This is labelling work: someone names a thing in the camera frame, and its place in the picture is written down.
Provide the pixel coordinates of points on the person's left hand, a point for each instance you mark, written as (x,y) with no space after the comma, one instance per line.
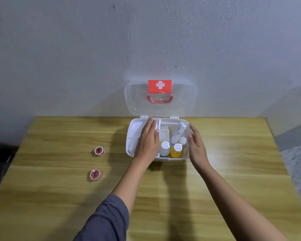
(148,145)

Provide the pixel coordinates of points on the person's right hand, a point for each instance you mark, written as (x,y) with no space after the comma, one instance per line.
(197,150)

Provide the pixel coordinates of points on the person's right thumb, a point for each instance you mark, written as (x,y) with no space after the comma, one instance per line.
(189,139)

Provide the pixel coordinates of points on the person's left thumb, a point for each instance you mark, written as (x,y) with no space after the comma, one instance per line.
(157,129)

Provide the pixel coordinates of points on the white tray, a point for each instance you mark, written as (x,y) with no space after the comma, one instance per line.
(133,134)

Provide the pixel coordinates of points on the white first aid box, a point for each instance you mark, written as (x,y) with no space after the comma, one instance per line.
(138,102)

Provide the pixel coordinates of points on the person's left forearm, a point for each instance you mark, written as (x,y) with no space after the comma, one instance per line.
(130,183)

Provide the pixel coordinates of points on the person's right forearm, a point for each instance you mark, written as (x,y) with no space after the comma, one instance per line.
(230,200)

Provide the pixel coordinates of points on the small white capped bottle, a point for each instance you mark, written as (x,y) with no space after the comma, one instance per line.
(182,140)

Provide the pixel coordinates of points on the white gauze packet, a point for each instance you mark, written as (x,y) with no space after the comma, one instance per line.
(164,134)

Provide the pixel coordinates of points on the white wrapped bandage roll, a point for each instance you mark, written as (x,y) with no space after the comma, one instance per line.
(178,133)

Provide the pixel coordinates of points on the yellow bottle with white cap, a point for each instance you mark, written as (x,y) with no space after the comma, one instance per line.
(176,151)

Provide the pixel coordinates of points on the red latch with white cross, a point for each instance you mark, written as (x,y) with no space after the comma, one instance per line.
(160,86)

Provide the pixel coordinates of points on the red tape roll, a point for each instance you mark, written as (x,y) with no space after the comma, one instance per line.
(99,151)
(95,174)

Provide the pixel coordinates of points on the grey blue sleeve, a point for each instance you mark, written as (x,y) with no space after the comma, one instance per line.
(105,220)

